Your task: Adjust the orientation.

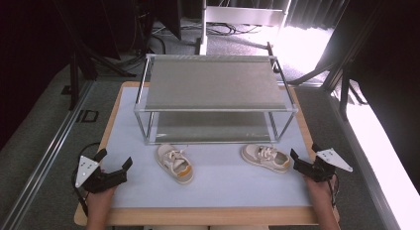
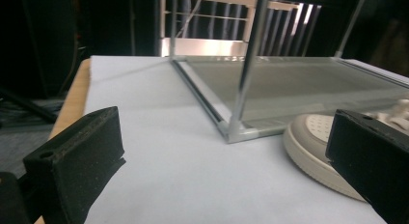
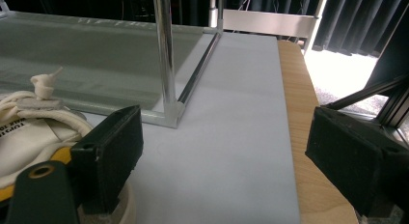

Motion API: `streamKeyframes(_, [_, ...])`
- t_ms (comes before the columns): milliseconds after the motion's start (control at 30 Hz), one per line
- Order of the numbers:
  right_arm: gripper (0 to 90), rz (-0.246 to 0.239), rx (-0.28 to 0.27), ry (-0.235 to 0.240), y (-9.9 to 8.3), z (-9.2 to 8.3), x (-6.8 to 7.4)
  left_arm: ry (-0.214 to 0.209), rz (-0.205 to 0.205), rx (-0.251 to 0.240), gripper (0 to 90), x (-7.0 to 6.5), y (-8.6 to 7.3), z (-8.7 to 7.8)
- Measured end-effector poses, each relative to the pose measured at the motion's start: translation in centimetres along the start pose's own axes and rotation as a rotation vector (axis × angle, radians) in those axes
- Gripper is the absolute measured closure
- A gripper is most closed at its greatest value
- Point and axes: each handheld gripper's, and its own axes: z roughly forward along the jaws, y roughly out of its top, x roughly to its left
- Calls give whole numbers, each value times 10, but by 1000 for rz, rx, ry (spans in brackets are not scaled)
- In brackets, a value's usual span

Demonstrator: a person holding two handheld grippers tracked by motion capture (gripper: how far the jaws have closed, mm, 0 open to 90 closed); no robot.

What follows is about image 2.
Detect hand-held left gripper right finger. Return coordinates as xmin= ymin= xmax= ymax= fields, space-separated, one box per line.
xmin=325 ymin=109 xmax=409 ymax=224

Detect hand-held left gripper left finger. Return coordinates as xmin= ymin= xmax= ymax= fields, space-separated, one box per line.
xmin=22 ymin=105 xmax=127 ymax=224

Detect round white perforated dish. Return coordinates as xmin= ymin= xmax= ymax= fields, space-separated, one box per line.
xmin=283 ymin=113 xmax=368 ymax=203

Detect white paper table cover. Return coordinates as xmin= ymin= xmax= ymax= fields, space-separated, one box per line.
xmin=82 ymin=55 xmax=409 ymax=224

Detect dark cables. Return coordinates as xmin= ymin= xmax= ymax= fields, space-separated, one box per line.
xmin=0 ymin=87 xmax=66 ymax=128

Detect metal frame glass shelf rack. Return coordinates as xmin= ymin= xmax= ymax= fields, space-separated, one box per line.
xmin=168 ymin=0 xmax=409 ymax=145

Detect white railing frame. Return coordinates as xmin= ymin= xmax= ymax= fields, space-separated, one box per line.
xmin=155 ymin=0 xmax=329 ymax=58

